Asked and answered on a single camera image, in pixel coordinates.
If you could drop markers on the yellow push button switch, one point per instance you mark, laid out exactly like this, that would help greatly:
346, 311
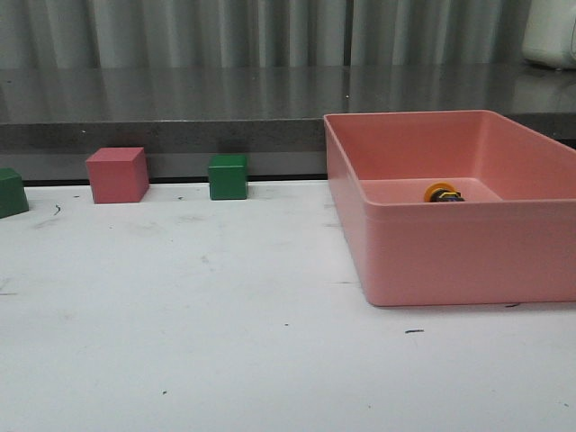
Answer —
442, 192

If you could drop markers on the green cube block centre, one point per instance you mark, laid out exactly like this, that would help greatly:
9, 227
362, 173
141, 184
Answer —
228, 177

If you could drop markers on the pink cube block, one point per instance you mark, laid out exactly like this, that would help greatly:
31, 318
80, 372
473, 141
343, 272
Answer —
118, 175

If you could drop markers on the pink plastic bin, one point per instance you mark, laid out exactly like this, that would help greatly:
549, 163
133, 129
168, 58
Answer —
511, 240

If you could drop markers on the dark grey counter shelf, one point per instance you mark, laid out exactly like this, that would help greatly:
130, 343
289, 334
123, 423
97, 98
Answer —
53, 120

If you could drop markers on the green block far left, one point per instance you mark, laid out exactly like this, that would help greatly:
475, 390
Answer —
13, 199

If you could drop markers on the white appliance in background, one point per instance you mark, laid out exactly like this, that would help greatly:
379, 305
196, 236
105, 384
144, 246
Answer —
549, 37

